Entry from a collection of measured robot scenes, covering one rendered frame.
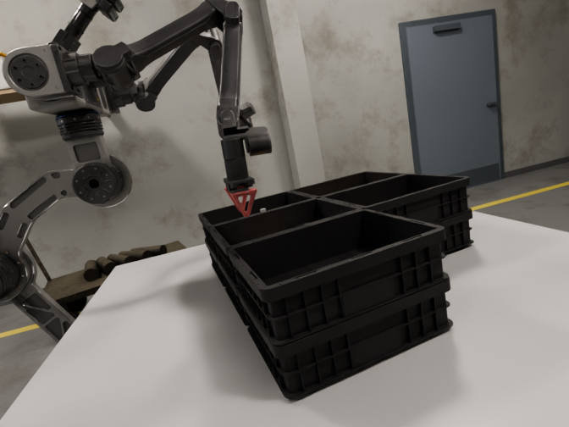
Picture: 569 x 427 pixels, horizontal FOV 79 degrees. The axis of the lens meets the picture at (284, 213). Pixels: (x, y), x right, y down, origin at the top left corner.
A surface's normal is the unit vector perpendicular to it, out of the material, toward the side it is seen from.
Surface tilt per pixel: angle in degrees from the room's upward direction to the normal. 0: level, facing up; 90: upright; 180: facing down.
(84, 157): 90
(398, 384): 0
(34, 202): 90
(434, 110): 90
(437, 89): 90
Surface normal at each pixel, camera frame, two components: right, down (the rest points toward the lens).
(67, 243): 0.22, 0.18
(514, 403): -0.19, -0.96
